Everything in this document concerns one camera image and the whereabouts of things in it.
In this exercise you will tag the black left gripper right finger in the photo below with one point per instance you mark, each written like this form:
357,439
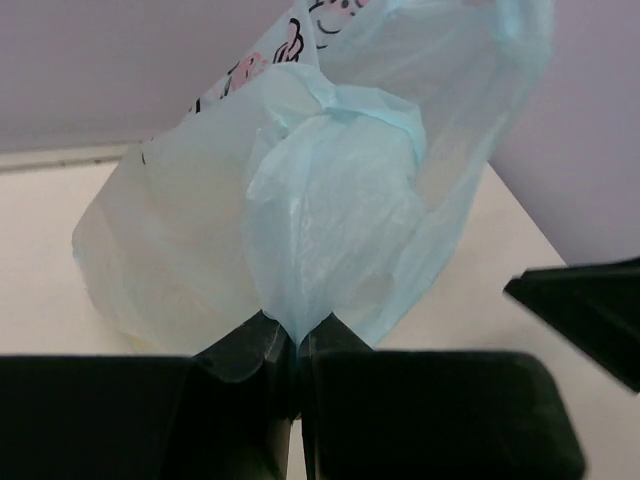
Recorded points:
445,414

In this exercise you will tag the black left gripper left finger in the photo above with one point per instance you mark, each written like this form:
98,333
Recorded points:
219,414

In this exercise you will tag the light blue plastic bag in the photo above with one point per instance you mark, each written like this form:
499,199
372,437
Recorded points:
331,171

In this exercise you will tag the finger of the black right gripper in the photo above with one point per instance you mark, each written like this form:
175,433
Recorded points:
595,307

